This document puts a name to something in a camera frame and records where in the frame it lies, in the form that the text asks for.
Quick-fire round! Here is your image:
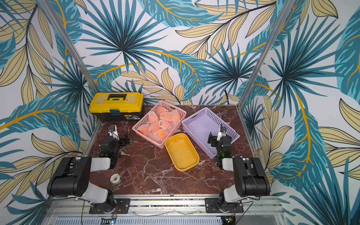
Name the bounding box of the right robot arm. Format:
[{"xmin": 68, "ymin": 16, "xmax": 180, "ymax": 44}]
[{"xmin": 208, "ymin": 132, "xmax": 271, "ymax": 212}]

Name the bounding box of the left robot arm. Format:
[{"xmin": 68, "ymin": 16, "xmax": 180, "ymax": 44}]
[{"xmin": 47, "ymin": 134, "xmax": 130, "ymax": 215}]

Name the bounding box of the purple perforated basket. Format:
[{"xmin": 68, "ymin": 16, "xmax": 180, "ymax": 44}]
[{"xmin": 182, "ymin": 107, "xmax": 240, "ymax": 159}]

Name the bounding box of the white tape roll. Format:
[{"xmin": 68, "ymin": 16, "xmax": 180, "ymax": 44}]
[{"xmin": 110, "ymin": 173, "xmax": 122, "ymax": 185}]

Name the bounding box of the yellow plastic tub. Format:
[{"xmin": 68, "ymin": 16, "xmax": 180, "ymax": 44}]
[{"xmin": 165, "ymin": 133, "xmax": 200, "ymax": 172}]

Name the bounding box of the yellow black toolbox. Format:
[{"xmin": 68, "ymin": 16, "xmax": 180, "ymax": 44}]
[{"xmin": 89, "ymin": 92, "xmax": 144, "ymax": 122}]

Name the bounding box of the pink perforated basket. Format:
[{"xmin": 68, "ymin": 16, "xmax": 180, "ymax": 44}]
[{"xmin": 132, "ymin": 101, "xmax": 187, "ymax": 149}]

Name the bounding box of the netted orange open end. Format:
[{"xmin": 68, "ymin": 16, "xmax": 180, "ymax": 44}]
[{"xmin": 158, "ymin": 120, "xmax": 172, "ymax": 129}]

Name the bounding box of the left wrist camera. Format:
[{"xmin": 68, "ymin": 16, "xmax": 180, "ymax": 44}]
[{"xmin": 108, "ymin": 125, "xmax": 117, "ymax": 136}]

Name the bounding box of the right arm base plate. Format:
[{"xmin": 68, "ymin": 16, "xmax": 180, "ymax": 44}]
[{"xmin": 205, "ymin": 198, "xmax": 244, "ymax": 213}]

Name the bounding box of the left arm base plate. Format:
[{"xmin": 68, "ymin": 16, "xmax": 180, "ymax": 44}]
[{"xmin": 89, "ymin": 198, "xmax": 130, "ymax": 215}]

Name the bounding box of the aluminium front rail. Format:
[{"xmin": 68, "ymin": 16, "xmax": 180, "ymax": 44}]
[{"xmin": 42, "ymin": 194, "xmax": 288, "ymax": 225}]

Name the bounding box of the right aluminium corner post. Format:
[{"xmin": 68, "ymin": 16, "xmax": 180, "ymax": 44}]
[{"xmin": 237, "ymin": 0, "xmax": 292, "ymax": 109}]

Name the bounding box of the aluminium corner post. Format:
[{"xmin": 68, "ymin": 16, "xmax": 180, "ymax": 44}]
[
  {"xmin": 237, "ymin": 0, "xmax": 292, "ymax": 109},
  {"xmin": 39, "ymin": 0, "xmax": 99, "ymax": 93}
]

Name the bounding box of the left aluminium corner post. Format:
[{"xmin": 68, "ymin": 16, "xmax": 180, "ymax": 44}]
[{"xmin": 39, "ymin": 0, "xmax": 99, "ymax": 93}]

